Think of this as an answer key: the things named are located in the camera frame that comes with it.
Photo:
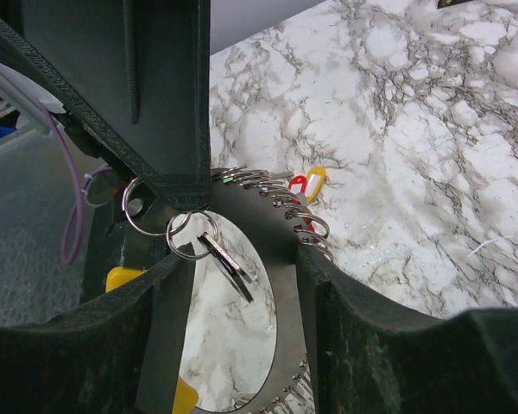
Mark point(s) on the red tag key lower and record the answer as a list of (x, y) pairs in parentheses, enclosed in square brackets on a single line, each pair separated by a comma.
[(296, 183)]

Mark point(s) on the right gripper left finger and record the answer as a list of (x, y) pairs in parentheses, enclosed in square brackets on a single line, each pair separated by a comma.
[(118, 353)]

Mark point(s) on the yellow tag key lower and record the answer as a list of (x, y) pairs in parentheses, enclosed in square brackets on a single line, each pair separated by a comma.
[(315, 178)]

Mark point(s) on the metal coil keyring yellow handle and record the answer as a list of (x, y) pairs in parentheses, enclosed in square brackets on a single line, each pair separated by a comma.
[(277, 222)]

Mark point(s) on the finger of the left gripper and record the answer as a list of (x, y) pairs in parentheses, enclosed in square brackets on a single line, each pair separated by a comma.
[(135, 73)]

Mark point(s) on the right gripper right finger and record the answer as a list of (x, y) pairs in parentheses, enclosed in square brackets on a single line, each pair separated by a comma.
[(369, 354)]

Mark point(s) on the black tag key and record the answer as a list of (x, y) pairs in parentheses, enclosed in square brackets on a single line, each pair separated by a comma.
[(232, 271)]

